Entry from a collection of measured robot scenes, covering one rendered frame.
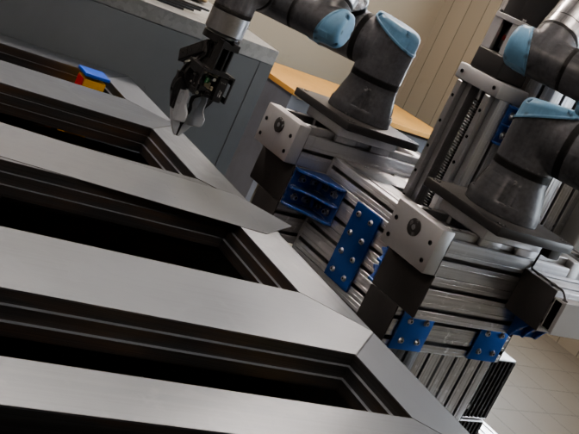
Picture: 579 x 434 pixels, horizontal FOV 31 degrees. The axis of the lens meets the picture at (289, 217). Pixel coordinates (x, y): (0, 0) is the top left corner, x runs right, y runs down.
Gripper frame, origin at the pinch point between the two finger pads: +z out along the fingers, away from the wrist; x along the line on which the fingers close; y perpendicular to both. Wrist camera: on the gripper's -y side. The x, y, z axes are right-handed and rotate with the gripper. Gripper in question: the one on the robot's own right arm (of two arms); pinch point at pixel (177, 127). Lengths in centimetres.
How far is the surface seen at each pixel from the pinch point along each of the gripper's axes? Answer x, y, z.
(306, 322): -2, 64, 7
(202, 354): -21, 72, 11
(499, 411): 223, -82, 90
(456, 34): 323, -332, -31
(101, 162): -18.5, 14.9, 6.4
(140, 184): -13.2, 21.4, 6.4
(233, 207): 6.2, 20.6, 6.1
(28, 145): -32.2, 16.5, 6.5
